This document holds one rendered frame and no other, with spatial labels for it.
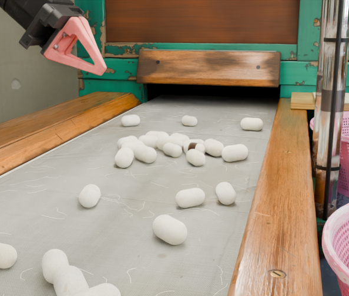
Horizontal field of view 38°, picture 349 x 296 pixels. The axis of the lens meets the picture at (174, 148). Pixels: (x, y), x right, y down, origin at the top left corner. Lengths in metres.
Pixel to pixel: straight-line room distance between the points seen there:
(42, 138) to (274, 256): 0.47
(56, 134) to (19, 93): 1.52
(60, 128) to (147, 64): 0.34
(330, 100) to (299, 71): 0.56
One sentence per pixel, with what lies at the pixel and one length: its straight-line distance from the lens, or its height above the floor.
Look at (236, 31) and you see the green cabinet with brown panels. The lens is 1.11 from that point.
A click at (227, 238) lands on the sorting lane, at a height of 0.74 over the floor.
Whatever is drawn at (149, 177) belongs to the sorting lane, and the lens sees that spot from 0.59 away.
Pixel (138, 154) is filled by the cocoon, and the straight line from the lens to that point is 0.65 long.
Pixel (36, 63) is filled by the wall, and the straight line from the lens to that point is 2.23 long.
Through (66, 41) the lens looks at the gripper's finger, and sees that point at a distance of 0.70.
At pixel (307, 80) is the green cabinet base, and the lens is 1.09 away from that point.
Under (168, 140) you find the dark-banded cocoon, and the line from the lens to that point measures 0.70.
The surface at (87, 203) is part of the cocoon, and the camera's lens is 0.50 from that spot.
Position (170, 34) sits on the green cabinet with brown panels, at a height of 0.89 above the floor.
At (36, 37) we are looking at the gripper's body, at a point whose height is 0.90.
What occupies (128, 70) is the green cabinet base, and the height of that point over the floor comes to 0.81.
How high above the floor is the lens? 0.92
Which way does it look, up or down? 14 degrees down
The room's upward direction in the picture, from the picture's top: straight up
